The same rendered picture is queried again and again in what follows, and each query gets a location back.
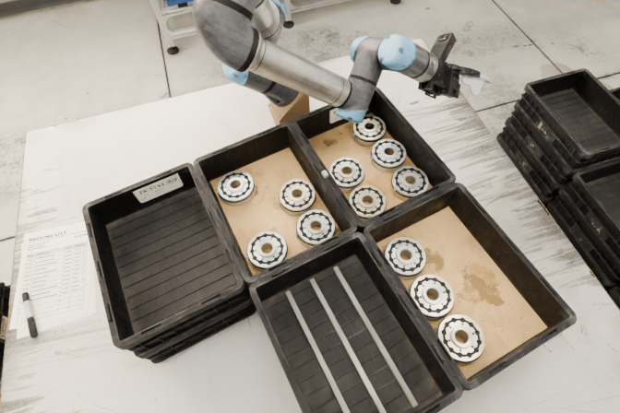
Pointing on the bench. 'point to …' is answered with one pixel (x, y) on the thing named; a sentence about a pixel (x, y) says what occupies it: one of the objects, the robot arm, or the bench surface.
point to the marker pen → (29, 315)
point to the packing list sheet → (54, 278)
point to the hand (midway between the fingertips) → (466, 81)
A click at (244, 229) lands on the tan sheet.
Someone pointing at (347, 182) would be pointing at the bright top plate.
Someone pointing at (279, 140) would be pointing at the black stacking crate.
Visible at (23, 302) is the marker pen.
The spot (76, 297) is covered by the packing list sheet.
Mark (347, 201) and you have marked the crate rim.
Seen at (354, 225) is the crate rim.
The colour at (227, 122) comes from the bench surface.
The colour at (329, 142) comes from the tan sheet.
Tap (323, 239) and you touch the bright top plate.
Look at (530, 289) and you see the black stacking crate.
